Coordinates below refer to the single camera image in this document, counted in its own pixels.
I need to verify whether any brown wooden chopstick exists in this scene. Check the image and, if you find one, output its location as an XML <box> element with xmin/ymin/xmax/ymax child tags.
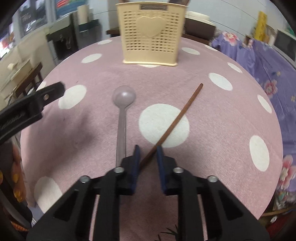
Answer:
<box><xmin>139</xmin><ymin>83</ymin><xmax>204</xmax><ymax>171</ymax></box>
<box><xmin>169</xmin><ymin>0</ymin><xmax>190</xmax><ymax>6</ymax></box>

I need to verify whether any beige perforated utensil holder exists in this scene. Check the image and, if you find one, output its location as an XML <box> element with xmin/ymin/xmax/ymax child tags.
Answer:
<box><xmin>116</xmin><ymin>1</ymin><xmax>187</xmax><ymax>67</ymax></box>

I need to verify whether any paper cup stack holder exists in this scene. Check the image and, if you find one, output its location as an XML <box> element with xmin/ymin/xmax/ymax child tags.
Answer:
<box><xmin>77</xmin><ymin>4</ymin><xmax>99</xmax><ymax>33</ymax></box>

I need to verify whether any yellow paper roll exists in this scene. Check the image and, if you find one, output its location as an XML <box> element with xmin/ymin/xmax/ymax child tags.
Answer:
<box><xmin>253</xmin><ymin>11</ymin><xmax>267</xmax><ymax>41</ymax></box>

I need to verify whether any hand with yellow nails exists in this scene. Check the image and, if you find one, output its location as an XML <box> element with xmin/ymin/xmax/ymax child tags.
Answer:
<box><xmin>1</xmin><ymin>142</ymin><xmax>27</xmax><ymax>203</ymax></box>

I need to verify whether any white microwave oven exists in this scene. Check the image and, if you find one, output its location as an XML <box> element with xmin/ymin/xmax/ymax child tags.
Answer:
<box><xmin>273</xmin><ymin>29</ymin><xmax>296</xmax><ymax>66</ymax></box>

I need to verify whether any white and brown rice cooker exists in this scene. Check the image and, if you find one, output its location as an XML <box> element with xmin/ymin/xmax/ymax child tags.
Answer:
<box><xmin>184</xmin><ymin>11</ymin><xmax>216</xmax><ymax>40</ymax></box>

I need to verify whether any wooden stool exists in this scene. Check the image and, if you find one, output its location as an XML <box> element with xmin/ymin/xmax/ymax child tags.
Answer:
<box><xmin>13</xmin><ymin>62</ymin><xmax>43</xmax><ymax>99</ymax></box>

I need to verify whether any pink polka dot tablecloth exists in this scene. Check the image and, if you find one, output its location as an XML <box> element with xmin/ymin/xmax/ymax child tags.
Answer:
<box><xmin>21</xmin><ymin>37</ymin><xmax>283</xmax><ymax>217</ymax></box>

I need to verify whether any purple floral cloth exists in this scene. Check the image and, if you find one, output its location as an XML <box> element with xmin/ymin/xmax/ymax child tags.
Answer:
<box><xmin>210</xmin><ymin>32</ymin><xmax>295</xmax><ymax>207</ymax></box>

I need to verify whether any water dispenser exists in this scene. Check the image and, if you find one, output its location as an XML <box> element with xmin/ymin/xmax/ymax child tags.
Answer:
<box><xmin>46</xmin><ymin>11</ymin><xmax>100</xmax><ymax>62</ymax></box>

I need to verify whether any translucent plastic spoon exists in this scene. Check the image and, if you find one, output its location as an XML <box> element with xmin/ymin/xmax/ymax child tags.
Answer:
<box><xmin>112</xmin><ymin>85</ymin><xmax>137</xmax><ymax>167</ymax></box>

